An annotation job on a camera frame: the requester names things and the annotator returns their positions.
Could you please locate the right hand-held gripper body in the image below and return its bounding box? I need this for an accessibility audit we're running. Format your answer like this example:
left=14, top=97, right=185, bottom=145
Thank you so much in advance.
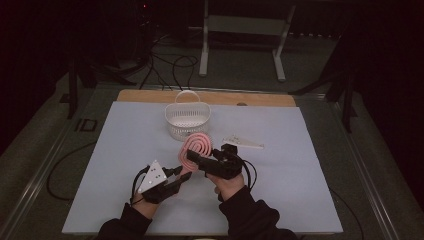
left=199, top=134, right=265, bottom=181

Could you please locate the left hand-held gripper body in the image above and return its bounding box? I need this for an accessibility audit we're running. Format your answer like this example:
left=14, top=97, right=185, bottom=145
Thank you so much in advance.
left=134, top=159, right=178, bottom=205

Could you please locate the pink striped spiral object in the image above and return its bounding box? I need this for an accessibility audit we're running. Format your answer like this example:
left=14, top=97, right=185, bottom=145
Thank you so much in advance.
left=177, top=132, right=215, bottom=175

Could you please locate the white slotted plastic basket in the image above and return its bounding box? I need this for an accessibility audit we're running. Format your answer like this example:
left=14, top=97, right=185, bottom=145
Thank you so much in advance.
left=164, top=89, right=212, bottom=142

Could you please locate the person's right hand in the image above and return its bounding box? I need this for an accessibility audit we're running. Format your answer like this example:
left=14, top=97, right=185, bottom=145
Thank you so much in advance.
left=205, top=172, right=247, bottom=203

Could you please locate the person's left hand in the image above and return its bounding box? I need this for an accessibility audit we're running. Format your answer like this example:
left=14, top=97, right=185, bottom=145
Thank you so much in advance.
left=131, top=193, right=160, bottom=220

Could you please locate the light grey table mat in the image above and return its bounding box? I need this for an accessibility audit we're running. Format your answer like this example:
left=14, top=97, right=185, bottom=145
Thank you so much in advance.
left=61, top=100, right=344, bottom=235

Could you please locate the black tripod stand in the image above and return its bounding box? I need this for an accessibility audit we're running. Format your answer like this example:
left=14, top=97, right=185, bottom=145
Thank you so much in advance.
left=288, top=31, right=359, bottom=134
left=59, top=54, right=138, bottom=120

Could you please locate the grey metal stand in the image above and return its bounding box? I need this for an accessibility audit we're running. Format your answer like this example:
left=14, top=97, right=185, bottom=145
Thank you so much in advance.
left=198, top=0, right=297, bottom=83

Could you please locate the left hand-held gripper cable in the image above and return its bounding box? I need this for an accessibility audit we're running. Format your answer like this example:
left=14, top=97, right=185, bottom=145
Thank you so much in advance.
left=130, top=164, right=152, bottom=205

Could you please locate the hand-held gripper cable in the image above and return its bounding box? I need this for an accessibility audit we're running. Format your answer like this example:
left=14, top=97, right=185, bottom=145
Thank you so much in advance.
left=240, top=158, right=259, bottom=192
left=130, top=164, right=152, bottom=205

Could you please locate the right hand-held gripper cable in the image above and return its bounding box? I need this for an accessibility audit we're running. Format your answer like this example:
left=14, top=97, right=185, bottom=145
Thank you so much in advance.
left=240, top=158, right=259, bottom=192

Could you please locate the black square floor bracket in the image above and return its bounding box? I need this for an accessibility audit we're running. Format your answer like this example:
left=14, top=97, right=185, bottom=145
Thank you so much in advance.
left=75, top=117, right=100, bottom=133

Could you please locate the black floor cable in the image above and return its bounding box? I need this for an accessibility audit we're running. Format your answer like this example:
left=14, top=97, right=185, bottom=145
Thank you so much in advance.
left=329, top=188, right=365, bottom=240
left=139, top=33, right=200, bottom=92
left=45, top=141, right=98, bottom=202

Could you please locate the metal floor rail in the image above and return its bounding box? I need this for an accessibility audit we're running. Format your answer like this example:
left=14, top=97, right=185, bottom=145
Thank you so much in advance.
left=0, top=84, right=101, bottom=240
left=328, top=96, right=401, bottom=240

